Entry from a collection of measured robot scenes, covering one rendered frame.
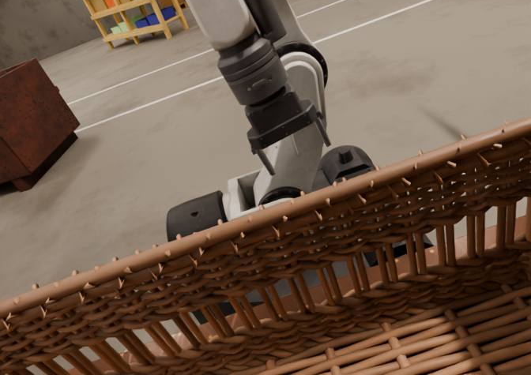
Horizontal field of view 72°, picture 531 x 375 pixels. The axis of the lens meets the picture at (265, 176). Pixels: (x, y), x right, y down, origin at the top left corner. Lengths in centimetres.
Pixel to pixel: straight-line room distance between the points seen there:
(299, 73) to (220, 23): 28
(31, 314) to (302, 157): 69
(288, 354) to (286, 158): 60
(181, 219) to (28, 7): 1055
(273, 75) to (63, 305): 39
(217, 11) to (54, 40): 1085
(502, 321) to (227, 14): 43
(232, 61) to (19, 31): 1110
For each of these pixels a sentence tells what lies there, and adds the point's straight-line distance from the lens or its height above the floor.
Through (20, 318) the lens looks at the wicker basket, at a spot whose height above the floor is 72.
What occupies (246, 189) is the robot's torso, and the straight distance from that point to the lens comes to 107.
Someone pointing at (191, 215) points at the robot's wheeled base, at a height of 35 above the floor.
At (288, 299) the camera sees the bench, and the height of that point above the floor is 58.
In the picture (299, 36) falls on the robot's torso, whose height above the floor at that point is 68.
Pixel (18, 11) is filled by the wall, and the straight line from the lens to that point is 1146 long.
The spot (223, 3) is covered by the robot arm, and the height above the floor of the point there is 82.
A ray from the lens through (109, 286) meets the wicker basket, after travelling 27.
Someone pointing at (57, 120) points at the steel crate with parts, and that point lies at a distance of 312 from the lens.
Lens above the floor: 87
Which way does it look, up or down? 32 degrees down
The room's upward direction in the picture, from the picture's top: 22 degrees counter-clockwise
